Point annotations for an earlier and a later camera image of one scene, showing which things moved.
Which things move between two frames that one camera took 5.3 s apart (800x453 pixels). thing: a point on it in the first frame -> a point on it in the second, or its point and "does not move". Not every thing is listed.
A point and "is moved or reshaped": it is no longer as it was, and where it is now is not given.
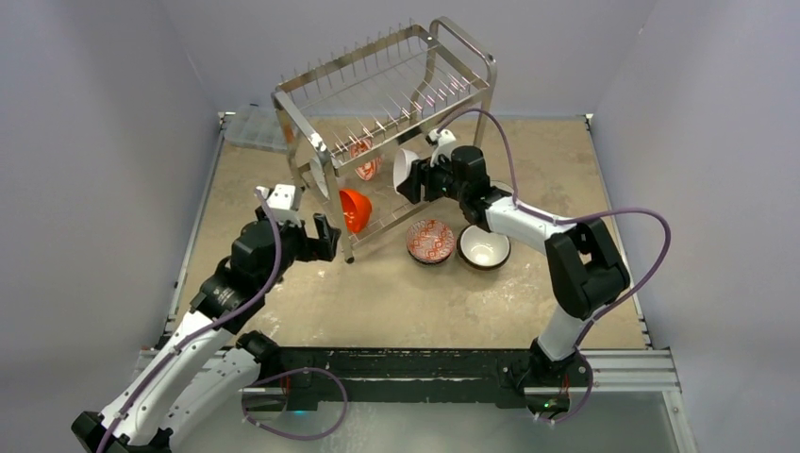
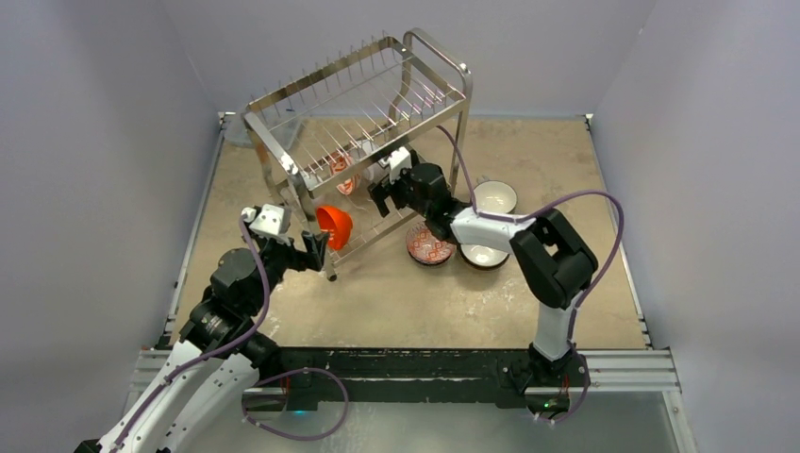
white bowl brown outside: [480, 249] does not move
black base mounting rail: [491, 377] does not move
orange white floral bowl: [370, 170] -> [339, 161]
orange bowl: [358, 209] is moved or reshaped
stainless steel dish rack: [345, 123] is moved or reshaped
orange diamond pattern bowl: [430, 241] does not move
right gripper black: [428, 179] -> [395, 190]
